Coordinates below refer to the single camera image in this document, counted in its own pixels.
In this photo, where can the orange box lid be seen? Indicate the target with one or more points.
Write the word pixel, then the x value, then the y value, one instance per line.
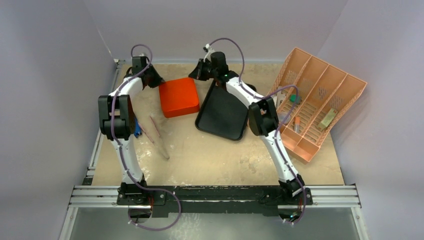
pixel 183 89

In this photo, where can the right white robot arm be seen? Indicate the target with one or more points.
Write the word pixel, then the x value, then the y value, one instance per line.
pixel 262 117

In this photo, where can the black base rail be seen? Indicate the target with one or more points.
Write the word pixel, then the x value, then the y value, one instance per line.
pixel 268 200

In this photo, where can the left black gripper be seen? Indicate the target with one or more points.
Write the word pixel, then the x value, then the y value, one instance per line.
pixel 157 80

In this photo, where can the glue stick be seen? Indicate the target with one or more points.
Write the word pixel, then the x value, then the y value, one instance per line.
pixel 296 126

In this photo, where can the blue stapler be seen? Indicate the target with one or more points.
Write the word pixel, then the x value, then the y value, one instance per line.
pixel 138 130

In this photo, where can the black tray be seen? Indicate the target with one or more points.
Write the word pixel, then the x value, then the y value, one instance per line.
pixel 222 114

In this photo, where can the staple box in organizer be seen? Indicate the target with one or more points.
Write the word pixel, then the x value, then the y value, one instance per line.
pixel 327 119

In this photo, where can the pink desk organizer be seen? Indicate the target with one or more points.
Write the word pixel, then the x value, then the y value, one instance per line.
pixel 321 86

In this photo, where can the orange chocolate box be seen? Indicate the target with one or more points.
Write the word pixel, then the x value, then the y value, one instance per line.
pixel 176 108

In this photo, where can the pink metal tongs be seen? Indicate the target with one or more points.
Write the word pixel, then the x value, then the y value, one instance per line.
pixel 151 131

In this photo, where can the green eraser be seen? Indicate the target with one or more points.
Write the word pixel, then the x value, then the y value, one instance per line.
pixel 295 99

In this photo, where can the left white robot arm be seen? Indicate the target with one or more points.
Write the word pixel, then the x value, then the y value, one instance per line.
pixel 118 122

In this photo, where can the paper clip jar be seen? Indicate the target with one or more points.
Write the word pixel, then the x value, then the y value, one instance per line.
pixel 284 117

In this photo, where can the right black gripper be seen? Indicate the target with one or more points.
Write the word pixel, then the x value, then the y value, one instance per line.
pixel 197 71

